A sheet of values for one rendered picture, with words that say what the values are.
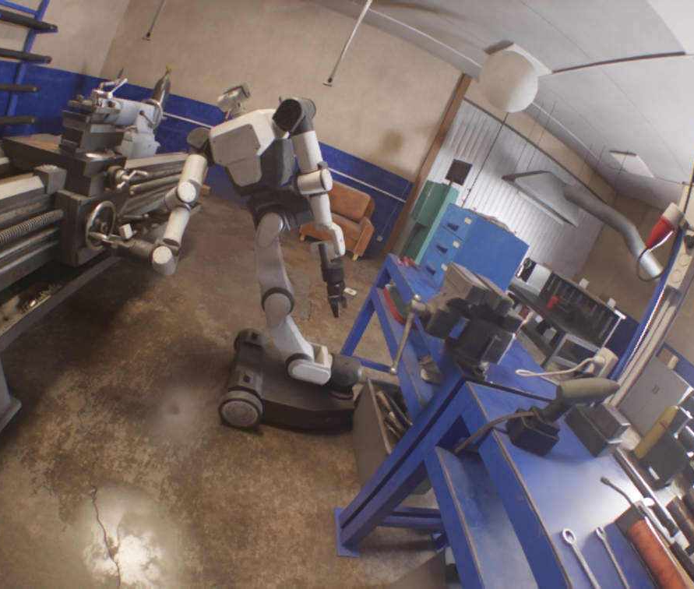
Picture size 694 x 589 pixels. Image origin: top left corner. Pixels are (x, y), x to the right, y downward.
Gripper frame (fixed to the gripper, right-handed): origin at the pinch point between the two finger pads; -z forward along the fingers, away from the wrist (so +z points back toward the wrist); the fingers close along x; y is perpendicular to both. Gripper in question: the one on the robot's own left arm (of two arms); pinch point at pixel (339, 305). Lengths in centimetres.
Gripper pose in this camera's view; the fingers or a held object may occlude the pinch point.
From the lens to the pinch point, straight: 134.9
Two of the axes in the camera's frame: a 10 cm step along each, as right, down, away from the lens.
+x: -2.7, 3.2, -9.1
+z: -1.8, -9.4, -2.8
